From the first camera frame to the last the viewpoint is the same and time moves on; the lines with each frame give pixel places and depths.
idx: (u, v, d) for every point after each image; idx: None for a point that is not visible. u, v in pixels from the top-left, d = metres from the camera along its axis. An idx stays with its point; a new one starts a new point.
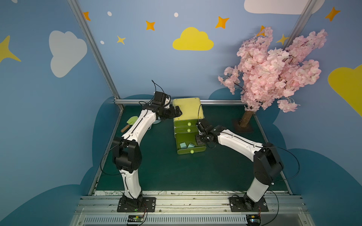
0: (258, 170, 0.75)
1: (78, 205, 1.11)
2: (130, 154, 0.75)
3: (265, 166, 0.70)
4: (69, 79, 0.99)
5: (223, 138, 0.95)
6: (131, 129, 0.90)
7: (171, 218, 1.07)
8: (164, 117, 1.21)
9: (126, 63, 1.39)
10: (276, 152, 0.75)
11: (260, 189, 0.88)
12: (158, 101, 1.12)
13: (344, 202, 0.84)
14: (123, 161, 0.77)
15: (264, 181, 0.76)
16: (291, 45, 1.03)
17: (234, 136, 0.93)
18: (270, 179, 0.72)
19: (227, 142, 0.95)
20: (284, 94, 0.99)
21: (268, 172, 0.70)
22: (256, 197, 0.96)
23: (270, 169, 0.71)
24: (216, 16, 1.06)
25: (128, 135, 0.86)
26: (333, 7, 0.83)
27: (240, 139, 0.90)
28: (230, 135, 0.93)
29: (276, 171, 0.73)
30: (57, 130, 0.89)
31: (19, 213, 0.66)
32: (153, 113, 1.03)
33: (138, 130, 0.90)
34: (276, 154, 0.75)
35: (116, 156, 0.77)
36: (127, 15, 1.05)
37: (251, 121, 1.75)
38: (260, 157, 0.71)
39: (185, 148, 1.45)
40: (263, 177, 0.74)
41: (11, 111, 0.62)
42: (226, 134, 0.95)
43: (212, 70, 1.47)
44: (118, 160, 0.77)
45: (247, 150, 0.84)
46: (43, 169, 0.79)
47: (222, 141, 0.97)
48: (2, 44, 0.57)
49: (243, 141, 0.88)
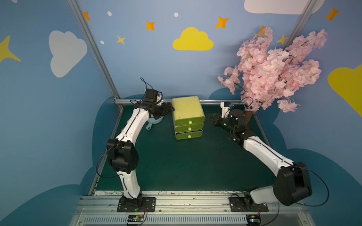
0: (279, 188, 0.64)
1: (78, 205, 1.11)
2: (126, 156, 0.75)
3: (290, 185, 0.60)
4: (69, 79, 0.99)
5: (250, 143, 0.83)
6: (125, 130, 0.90)
7: (171, 218, 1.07)
8: (158, 115, 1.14)
9: (126, 62, 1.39)
10: (306, 174, 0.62)
11: (268, 198, 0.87)
12: (150, 99, 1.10)
13: (345, 202, 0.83)
14: (120, 162, 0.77)
15: (281, 197, 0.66)
16: (291, 45, 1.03)
17: (262, 145, 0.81)
18: (291, 200, 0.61)
19: (253, 149, 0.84)
20: (284, 94, 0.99)
21: (292, 192, 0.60)
22: (259, 201, 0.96)
23: (294, 190, 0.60)
24: (216, 16, 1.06)
25: (122, 136, 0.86)
26: (333, 7, 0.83)
27: (268, 149, 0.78)
28: (257, 143, 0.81)
29: (300, 193, 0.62)
30: (56, 129, 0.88)
31: (18, 213, 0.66)
32: (146, 111, 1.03)
33: (132, 130, 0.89)
34: (306, 178, 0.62)
35: (111, 158, 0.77)
36: (126, 15, 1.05)
37: (251, 121, 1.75)
38: (287, 174, 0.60)
39: (184, 133, 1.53)
40: (283, 195, 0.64)
41: (10, 112, 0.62)
42: (255, 141, 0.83)
43: (212, 70, 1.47)
44: (115, 162, 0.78)
45: (273, 163, 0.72)
46: (43, 169, 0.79)
47: (247, 146, 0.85)
48: (2, 43, 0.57)
49: (271, 153, 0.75)
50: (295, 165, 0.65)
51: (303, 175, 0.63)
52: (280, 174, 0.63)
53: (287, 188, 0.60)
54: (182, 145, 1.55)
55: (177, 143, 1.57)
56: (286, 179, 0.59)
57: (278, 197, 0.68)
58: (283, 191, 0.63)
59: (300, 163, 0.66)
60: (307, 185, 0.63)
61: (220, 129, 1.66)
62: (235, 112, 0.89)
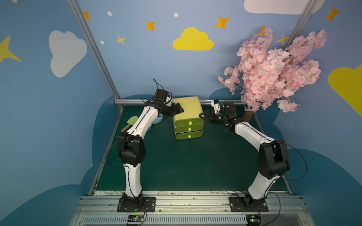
0: (261, 161, 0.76)
1: (78, 205, 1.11)
2: (135, 149, 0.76)
3: (268, 157, 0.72)
4: (69, 79, 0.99)
5: (240, 127, 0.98)
6: (135, 125, 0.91)
7: (171, 218, 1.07)
8: (166, 114, 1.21)
9: (126, 62, 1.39)
10: (284, 149, 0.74)
11: (261, 185, 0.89)
12: (160, 99, 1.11)
13: (345, 202, 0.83)
14: (128, 155, 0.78)
15: (263, 172, 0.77)
16: (291, 45, 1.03)
17: (249, 128, 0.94)
18: (270, 171, 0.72)
19: (242, 133, 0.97)
20: (284, 94, 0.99)
21: (270, 163, 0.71)
22: (256, 195, 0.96)
23: (272, 162, 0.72)
24: (216, 16, 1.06)
25: (133, 130, 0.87)
26: (333, 7, 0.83)
27: (254, 130, 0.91)
28: (245, 126, 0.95)
29: (280, 166, 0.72)
30: (56, 129, 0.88)
31: (19, 213, 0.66)
32: (156, 110, 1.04)
33: (141, 126, 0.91)
34: (284, 152, 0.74)
35: (121, 150, 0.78)
36: (126, 15, 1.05)
37: (251, 121, 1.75)
38: (267, 147, 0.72)
39: (183, 133, 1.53)
40: (264, 168, 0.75)
41: (10, 112, 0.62)
42: (244, 125, 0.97)
43: (212, 70, 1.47)
44: (123, 154, 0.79)
45: (257, 141, 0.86)
46: (43, 170, 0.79)
47: (237, 130, 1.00)
48: (2, 43, 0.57)
49: (256, 132, 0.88)
50: (275, 142, 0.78)
51: (282, 150, 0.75)
52: (261, 148, 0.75)
53: (267, 159, 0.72)
54: (182, 145, 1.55)
55: (177, 143, 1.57)
56: (265, 150, 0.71)
57: (262, 173, 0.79)
58: (264, 164, 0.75)
59: (280, 140, 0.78)
60: (285, 159, 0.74)
61: (220, 129, 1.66)
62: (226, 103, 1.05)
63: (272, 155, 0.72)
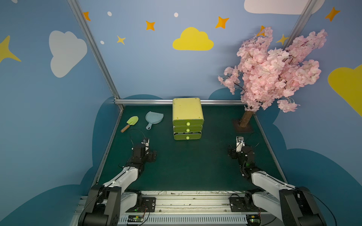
0: (287, 213, 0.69)
1: (78, 205, 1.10)
2: (108, 203, 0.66)
3: (292, 207, 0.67)
4: (69, 79, 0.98)
5: (256, 176, 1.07)
6: (114, 178, 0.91)
7: (171, 218, 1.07)
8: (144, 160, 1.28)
9: (125, 63, 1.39)
10: (310, 200, 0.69)
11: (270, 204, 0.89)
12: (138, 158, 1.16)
13: (345, 202, 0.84)
14: (96, 219, 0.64)
15: None
16: (291, 45, 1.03)
17: (267, 176, 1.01)
18: None
19: (259, 181, 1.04)
20: (284, 94, 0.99)
21: (296, 214, 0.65)
22: (258, 204, 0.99)
23: (298, 213, 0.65)
24: (216, 16, 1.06)
25: (111, 182, 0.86)
26: (333, 7, 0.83)
27: (272, 178, 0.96)
28: (263, 175, 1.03)
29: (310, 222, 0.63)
30: (56, 130, 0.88)
31: (19, 213, 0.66)
32: (136, 169, 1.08)
33: (121, 179, 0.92)
34: (310, 202, 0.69)
35: (88, 213, 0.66)
36: (126, 15, 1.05)
37: (251, 121, 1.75)
38: (287, 194, 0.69)
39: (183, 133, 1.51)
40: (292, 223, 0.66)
41: (10, 112, 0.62)
42: (261, 173, 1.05)
43: (212, 70, 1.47)
44: (89, 221, 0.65)
45: (275, 188, 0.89)
46: (43, 170, 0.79)
47: (255, 179, 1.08)
48: (2, 44, 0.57)
49: (274, 180, 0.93)
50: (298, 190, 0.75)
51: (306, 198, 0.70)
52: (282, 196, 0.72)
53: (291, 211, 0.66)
54: (182, 145, 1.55)
55: (177, 143, 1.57)
56: (285, 198, 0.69)
57: None
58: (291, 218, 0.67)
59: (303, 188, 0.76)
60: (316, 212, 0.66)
61: (220, 129, 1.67)
62: (245, 149, 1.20)
63: (296, 205, 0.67)
